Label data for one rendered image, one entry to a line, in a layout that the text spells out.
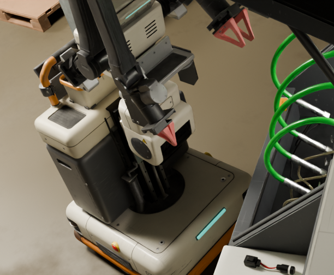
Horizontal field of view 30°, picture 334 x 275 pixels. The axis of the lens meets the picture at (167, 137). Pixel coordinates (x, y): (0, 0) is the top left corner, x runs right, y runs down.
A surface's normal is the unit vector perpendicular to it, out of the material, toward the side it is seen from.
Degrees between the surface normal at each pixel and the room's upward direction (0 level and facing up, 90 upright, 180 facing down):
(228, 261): 0
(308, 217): 90
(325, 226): 0
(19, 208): 0
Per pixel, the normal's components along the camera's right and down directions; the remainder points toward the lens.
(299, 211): -0.34, 0.68
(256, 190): -0.25, -0.73
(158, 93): 0.51, -0.06
